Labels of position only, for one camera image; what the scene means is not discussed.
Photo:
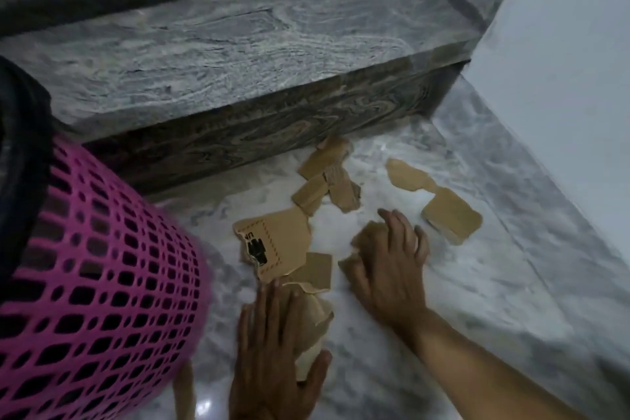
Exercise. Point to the person's right hand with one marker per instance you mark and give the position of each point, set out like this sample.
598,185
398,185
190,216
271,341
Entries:
389,277

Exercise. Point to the person's left hand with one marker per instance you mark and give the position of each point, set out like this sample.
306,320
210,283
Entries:
268,380

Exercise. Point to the person's right thumb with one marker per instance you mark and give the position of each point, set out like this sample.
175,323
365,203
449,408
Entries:
352,271

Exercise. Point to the person's left thumb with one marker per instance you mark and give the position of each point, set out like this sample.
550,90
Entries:
317,366

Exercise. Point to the person's left middle finger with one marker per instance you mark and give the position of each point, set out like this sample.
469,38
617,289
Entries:
280,311

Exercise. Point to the person's left little finger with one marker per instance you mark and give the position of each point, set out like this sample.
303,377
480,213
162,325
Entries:
245,328

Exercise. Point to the small torn brown cardboard scrap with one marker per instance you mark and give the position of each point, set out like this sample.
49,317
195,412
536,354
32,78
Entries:
363,236

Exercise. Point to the person's right forearm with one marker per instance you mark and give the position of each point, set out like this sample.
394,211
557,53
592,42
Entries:
472,370

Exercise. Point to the scattered pile of cardboard pieces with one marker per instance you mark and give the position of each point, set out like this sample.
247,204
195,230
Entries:
278,237

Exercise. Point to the pink plastic mesh basket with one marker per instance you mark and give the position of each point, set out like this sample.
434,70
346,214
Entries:
114,243

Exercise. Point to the grey marble stair step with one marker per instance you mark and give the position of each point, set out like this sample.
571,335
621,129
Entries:
236,55

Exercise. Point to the black bin liner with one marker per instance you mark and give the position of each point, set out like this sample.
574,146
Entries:
22,149

